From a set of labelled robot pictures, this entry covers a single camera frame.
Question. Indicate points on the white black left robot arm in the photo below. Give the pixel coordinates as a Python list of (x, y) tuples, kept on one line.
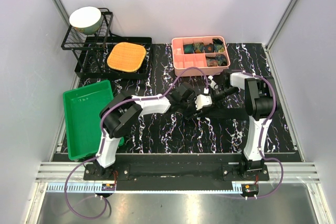
[(119, 116)]

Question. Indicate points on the rolled colourful large tie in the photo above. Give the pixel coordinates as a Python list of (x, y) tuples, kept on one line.
[(216, 60)]

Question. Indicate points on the black wire dish rack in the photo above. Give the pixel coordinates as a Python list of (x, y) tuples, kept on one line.
[(91, 51)]

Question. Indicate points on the rolled green patterned tie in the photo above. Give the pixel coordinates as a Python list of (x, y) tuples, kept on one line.
[(198, 47)]

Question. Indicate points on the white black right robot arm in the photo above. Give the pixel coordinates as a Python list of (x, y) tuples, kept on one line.
[(260, 105)]

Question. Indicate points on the pink divided organizer box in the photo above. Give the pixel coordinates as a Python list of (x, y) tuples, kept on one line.
[(190, 65)]

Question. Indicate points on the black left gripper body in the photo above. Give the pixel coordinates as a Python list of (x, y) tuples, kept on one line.
[(188, 107)]

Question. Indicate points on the rolled black green tie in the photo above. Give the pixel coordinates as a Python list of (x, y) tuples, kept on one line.
[(219, 45)]

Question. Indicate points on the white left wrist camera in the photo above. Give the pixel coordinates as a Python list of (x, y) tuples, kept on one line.
[(203, 101)]

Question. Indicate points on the rolled orange dark tie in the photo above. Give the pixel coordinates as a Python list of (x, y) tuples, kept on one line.
[(209, 48)]

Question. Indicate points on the orange woven square mat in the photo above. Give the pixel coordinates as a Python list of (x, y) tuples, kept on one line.
[(126, 57)]

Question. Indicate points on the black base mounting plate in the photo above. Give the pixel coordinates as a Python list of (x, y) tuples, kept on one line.
[(227, 167)]

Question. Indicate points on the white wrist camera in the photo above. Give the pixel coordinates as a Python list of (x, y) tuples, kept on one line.
[(203, 101), (212, 83)]

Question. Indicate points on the black marbled table mat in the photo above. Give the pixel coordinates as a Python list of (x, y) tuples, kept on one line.
[(172, 134)]

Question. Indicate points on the white green ceramic bowl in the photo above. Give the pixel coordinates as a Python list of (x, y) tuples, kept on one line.
[(86, 20)]

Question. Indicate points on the rolled dark teal tie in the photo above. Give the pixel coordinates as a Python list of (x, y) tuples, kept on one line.
[(188, 49)]

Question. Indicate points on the green plastic tray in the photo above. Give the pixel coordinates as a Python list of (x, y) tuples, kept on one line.
[(82, 107)]

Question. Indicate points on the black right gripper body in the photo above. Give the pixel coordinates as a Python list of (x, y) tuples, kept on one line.
[(220, 93)]

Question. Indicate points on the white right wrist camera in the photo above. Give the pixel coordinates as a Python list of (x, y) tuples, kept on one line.
[(212, 83)]

